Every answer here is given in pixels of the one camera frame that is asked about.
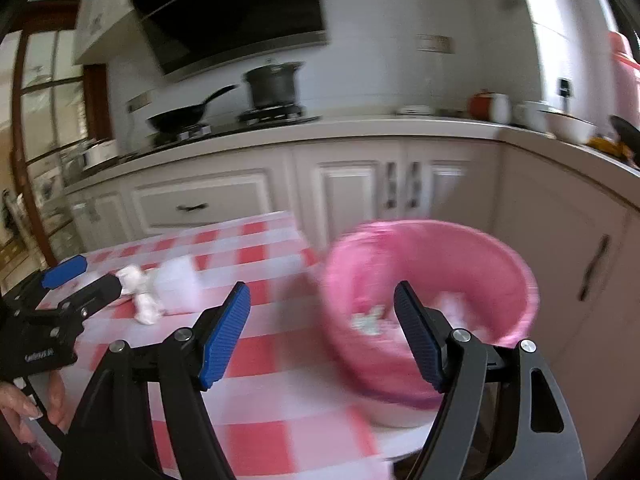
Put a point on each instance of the red clay pot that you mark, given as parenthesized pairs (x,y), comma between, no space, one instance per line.
(480,105)

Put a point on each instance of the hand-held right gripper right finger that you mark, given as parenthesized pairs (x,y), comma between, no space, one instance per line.
(417,340)

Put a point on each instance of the pink checkered tablecloth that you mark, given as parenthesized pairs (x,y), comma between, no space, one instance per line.
(280,360)

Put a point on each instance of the white bowl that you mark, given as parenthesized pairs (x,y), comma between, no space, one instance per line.
(567,127)

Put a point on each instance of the white rice cooker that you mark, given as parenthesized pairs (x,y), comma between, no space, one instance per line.
(100,155)

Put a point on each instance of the white wall socket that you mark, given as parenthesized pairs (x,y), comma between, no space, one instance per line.
(426,43)

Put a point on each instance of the black-capped oil bottle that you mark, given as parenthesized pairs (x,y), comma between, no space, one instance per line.
(564,92)

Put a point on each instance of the black pan lid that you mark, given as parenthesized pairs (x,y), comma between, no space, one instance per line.
(627,135)

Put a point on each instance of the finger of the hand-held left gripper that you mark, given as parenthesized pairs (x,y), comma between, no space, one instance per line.
(95,295)
(65,270)

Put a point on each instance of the pink thermos flask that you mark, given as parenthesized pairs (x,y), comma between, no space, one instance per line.
(625,80)

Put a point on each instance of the white jug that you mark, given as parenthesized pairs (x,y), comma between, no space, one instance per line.
(501,110)

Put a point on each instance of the black lidded pot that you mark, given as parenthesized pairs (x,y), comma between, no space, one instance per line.
(272,85)

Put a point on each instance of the white mug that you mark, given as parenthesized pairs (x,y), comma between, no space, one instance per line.
(531,115)

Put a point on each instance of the black gas stove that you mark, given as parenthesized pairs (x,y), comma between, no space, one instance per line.
(270,115)

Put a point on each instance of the wooden glass door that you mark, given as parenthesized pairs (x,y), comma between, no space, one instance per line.
(45,110)

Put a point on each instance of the black wok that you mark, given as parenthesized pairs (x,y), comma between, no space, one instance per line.
(175,119)

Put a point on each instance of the white flat dish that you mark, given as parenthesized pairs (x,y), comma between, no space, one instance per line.
(416,110)

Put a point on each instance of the yellow banana peel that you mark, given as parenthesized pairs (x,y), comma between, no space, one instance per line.
(607,147)

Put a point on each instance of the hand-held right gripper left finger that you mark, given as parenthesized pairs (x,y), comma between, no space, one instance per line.
(225,335)

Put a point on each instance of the white bin with pink bag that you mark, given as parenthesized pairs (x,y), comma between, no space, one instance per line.
(450,260)

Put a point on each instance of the cream wrapper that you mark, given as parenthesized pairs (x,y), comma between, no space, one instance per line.
(367,320)

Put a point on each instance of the white kitchen wall cabinets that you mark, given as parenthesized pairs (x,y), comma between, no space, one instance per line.
(100,15)

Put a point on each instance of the person's left hand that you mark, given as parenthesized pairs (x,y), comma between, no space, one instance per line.
(17,410)

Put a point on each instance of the beige wall socket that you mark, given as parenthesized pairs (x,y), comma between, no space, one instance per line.
(446,44)

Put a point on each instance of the beige socket with plug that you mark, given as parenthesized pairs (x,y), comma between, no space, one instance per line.
(140,102)

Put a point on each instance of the silver white wrapper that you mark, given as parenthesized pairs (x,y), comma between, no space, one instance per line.
(142,300)

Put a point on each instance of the black range hood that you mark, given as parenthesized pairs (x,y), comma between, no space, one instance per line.
(235,15)

